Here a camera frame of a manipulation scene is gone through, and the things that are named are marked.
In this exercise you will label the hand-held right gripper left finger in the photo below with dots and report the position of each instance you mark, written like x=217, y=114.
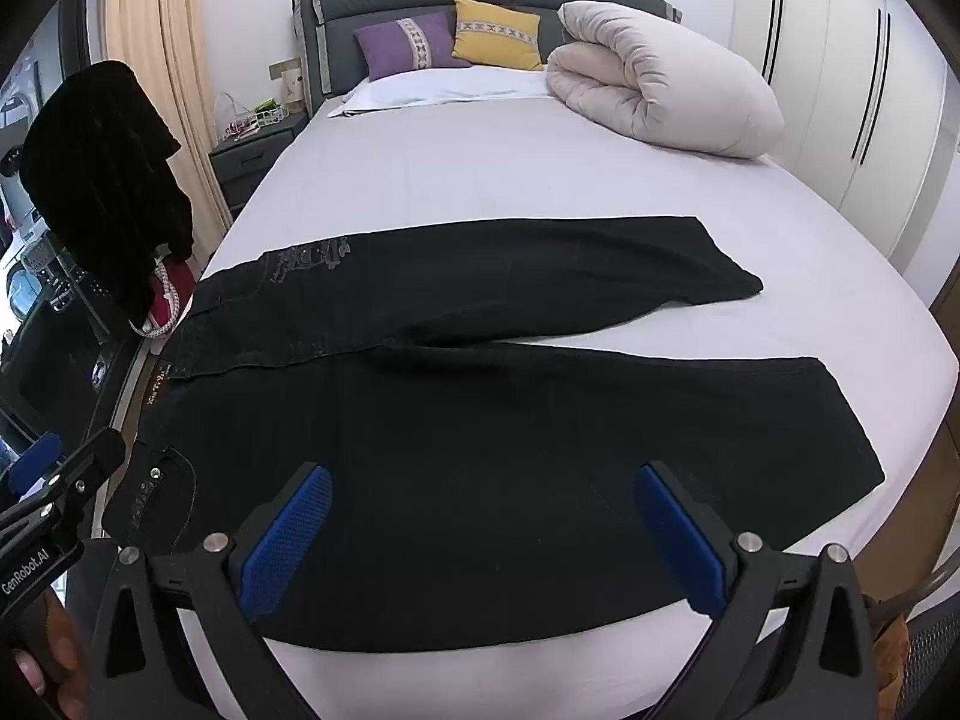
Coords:
x=289, y=540

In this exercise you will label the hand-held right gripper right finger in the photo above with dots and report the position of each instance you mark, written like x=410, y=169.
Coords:
x=679, y=540

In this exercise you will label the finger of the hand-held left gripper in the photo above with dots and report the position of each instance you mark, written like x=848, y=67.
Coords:
x=88, y=459
x=34, y=459

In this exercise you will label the black pants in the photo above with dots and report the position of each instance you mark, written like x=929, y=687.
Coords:
x=487, y=427

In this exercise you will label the person's left hand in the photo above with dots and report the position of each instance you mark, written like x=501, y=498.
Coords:
x=56, y=634

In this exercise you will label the black glossy cabinet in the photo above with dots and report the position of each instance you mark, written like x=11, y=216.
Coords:
x=60, y=367

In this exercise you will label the pink and white iron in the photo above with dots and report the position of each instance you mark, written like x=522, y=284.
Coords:
x=161, y=292

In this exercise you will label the grey mesh chair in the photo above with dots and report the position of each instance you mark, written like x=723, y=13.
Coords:
x=926, y=652

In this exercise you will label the hanging black garment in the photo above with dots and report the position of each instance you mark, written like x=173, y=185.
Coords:
x=105, y=180

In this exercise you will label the dark grey nightstand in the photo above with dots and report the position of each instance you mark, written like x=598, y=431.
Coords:
x=244, y=161

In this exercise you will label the clear plastic bag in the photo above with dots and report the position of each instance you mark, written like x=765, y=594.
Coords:
x=229, y=116

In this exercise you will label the bed with white sheet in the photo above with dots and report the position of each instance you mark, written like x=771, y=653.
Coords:
x=487, y=165

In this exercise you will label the tan paper bag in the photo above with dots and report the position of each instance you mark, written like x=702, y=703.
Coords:
x=294, y=90

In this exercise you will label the beige curtain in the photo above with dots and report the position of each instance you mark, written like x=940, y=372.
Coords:
x=161, y=37

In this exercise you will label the folded cream duvet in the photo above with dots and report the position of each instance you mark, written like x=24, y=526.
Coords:
x=660, y=75

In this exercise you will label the white pillow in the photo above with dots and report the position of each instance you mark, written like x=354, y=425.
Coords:
x=450, y=90

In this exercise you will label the cream wardrobe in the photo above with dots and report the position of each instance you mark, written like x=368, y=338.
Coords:
x=847, y=75

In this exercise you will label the purple patterned cushion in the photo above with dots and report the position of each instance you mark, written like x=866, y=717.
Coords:
x=405, y=45

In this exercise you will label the yellow patterned cushion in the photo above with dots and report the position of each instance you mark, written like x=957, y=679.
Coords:
x=499, y=34

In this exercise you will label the wall switch panel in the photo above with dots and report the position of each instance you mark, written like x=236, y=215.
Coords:
x=283, y=68

